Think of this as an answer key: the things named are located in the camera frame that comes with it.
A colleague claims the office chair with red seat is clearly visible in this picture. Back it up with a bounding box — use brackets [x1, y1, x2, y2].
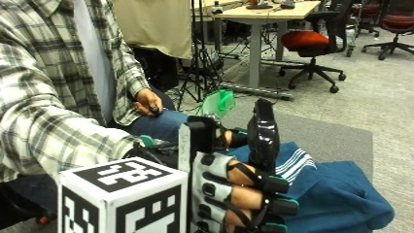
[277, 0, 354, 94]
[360, 0, 414, 61]

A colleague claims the beige fabric panel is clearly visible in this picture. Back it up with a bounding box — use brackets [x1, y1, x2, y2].
[111, 0, 194, 60]

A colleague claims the glossy black object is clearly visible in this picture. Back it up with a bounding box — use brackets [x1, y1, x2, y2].
[246, 98, 281, 174]

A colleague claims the green plastic part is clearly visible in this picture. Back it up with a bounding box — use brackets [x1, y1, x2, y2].
[195, 88, 237, 120]

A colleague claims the black device on desk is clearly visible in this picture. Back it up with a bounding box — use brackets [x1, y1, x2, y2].
[245, 0, 274, 11]

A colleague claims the wooden desk with grey legs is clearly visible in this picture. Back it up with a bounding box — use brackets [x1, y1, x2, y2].
[210, 0, 322, 101]

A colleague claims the white cube with black markers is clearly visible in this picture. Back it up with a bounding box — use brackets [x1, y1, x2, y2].
[56, 156, 189, 233]

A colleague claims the black tripod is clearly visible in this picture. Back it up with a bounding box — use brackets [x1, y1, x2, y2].
[174, 0, 225, 112]

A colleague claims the the person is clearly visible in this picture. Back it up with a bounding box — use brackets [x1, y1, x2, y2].
[0, 0, 191, 229]

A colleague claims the blue cloth with white stripes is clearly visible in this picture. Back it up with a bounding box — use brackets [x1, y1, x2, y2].
[221, 141, 395, 233]

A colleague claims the black office chair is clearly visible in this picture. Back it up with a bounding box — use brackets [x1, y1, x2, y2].
[350, 0, 383, 38]

